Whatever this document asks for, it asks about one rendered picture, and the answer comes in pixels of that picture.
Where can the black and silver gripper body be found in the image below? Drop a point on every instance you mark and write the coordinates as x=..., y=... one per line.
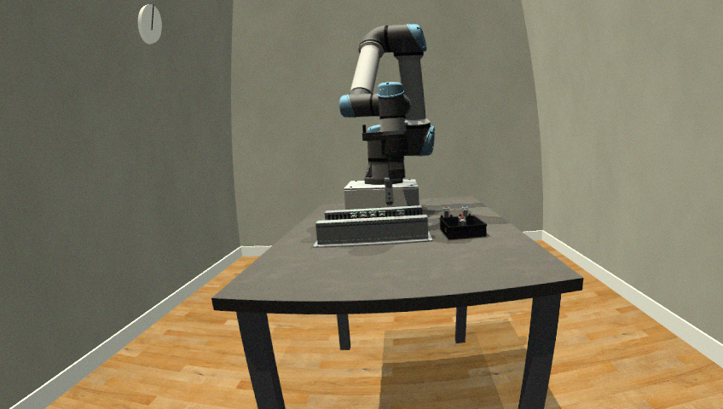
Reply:
x=394, y=143

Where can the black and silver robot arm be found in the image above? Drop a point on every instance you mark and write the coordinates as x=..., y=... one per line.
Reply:
x=407, y=44

